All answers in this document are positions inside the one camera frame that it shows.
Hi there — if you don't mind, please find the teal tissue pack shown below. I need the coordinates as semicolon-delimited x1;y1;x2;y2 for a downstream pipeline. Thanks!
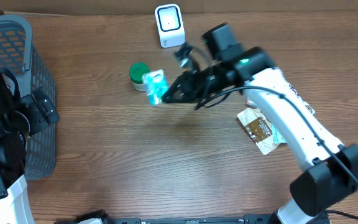
142;70;169;106

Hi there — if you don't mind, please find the green lid jar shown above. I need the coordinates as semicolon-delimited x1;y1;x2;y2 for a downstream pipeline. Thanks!
129;62;150;91

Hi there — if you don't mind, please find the brown snack pouch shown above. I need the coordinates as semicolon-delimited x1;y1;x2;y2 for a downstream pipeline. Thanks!
236;81;316;156

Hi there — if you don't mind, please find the light teal wipes pack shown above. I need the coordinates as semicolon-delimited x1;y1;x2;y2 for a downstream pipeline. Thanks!
272;125;287;144

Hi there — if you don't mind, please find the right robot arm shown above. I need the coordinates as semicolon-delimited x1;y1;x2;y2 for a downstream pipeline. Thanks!
162;23;358;223

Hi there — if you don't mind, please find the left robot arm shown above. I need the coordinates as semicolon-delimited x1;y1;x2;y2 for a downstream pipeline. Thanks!
0;67;60;223

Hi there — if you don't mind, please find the white barcode scanner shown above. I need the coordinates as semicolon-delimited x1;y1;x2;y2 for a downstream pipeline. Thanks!
155;4;185;49

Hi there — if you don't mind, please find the grey plastic basket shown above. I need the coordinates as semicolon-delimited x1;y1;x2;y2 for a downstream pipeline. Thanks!
0;15;57;180

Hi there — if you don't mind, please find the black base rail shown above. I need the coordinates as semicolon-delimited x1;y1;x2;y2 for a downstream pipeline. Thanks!
54;210;331;224

